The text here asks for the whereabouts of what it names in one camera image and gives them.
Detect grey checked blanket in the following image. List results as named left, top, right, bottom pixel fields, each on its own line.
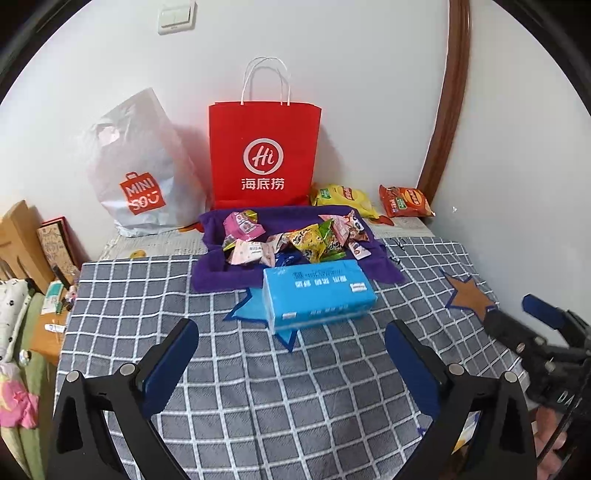
left=55, top=237, right=527, bottom=480

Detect green cloth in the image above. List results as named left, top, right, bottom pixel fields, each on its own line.
left=0, top=295, right=56, bottom=480

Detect wooden bedside table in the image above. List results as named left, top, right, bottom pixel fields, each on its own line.
left=28, top=281, right=75, bottom=365

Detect pink star print cloth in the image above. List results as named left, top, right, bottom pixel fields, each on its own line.
left=0, top=374, right=40, bottom=428

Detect white plastic shopping bag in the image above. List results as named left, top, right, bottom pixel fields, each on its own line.
left=85, top=88, right=208, bottom=238

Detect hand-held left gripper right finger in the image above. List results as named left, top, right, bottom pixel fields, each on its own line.
left=384, top=319, right=539, bottom=480

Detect black cable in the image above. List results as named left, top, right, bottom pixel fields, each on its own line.
left=540, top=411, right=591, bottom=467

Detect brown wooden door trim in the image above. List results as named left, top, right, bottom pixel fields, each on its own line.
left=418, top=0, right=472, bottom=204

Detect white dotted pillow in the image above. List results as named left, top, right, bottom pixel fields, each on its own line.
left=0, top=278, right=33, bottom=363

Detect wooden chair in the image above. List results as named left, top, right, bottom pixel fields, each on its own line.
left=0, top=200, right=56, bottom=294

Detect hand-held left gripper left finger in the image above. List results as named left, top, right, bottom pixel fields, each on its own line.
left=48, top=318, right=200, bottom=480

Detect red paper bag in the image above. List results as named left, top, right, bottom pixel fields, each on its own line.
left=209, top=56, right=322, bottom=210

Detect green and white tube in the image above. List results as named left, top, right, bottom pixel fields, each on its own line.
left=41, top=282, right=65, bottom=315

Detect yellow chip bag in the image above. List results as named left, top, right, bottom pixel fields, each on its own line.
left=310, top=184, right=380, bottom=220

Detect white wall switch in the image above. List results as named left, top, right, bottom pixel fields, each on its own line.
left=157, top=1, right=197, bottom=35

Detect orange chip bag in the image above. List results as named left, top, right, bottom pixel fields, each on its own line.
left=379, top=185, right=435, bottom=219

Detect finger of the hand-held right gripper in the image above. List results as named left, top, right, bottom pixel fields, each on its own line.
left=522, top=294, right=591, bottom=344
left=485, top=308, right=550, bottom=356

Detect purple towel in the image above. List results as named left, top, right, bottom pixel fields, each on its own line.
left=191, top=205, right=407, bottom=294

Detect pink snack packet green edges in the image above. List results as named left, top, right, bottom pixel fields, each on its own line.
left=223, top=210, right=266, bottom=241

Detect person's right hand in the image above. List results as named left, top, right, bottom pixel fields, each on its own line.
left=533, top=408, right=571, bottom=478

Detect blue tissue pack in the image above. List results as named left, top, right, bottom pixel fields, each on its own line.
left=262, top=259, right=377, bottom=335

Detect patterned cardboard box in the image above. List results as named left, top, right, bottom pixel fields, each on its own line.
left=37, top=216, right=90, bottom=282

